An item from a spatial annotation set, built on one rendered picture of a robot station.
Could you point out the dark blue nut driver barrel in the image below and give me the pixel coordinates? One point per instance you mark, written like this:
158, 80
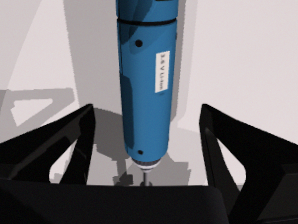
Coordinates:
147, 33

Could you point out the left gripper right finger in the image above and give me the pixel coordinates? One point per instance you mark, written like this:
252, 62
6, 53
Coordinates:
270, 190

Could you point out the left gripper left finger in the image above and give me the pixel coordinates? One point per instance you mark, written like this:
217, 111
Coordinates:
30, 156

